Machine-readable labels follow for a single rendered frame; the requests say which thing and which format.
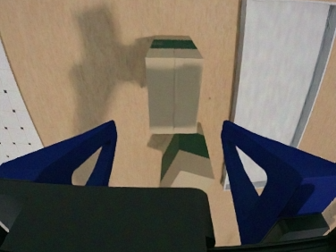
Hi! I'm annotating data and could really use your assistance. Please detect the tan box with dark green band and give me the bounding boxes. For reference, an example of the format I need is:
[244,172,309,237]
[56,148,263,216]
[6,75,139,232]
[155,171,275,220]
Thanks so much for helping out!
[145,35,204,133]
[160,122,214,191]

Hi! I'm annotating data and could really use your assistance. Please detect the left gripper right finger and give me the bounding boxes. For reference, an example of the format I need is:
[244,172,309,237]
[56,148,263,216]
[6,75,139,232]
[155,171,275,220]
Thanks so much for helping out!
[221,120,336,245]

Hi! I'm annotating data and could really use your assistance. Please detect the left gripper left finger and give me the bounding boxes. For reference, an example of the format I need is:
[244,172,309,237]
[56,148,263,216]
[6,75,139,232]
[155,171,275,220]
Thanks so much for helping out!
[0,121,118,187]

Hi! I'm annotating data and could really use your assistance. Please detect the white shallow rectangular tray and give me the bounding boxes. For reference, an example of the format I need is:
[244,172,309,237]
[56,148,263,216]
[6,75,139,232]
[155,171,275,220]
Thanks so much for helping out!
[231,0,336,148]

